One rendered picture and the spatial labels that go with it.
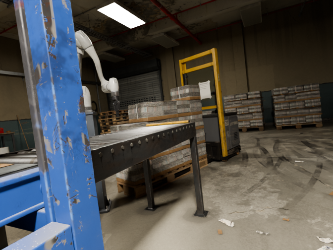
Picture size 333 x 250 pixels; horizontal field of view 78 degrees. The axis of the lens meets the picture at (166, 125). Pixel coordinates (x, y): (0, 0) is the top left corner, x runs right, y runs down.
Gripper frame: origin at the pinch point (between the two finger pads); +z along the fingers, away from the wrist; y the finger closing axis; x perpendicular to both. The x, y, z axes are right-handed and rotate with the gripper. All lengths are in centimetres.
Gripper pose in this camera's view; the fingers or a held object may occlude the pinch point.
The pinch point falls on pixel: (117, 114)
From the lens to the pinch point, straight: 244.7
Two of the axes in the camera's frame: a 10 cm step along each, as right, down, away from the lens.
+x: -6.9, 1.2, -7.1
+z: 1.2, 9.9, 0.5
